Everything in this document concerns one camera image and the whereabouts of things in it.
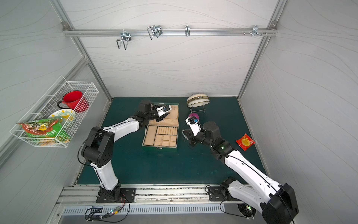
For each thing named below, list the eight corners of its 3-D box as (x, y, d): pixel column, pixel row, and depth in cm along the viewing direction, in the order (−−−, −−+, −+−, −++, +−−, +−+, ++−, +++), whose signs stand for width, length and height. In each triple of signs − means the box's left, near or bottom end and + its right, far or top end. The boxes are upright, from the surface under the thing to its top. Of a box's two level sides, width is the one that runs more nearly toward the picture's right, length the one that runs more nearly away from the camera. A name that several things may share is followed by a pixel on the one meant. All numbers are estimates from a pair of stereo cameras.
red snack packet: (244, 151, 93) (246, 148, 90) (235, 141, 98) (237, 139, 95) (253, 145, 96) (256, 142, 93) (244, 135, 101) (246, 133, 98)
